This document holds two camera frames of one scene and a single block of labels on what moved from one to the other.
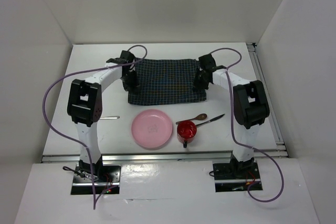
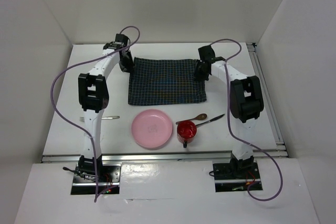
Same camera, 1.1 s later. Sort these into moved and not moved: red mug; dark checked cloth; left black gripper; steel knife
Moved: left black gripper
Not moved: steel knife; red mug; dark checked cloth
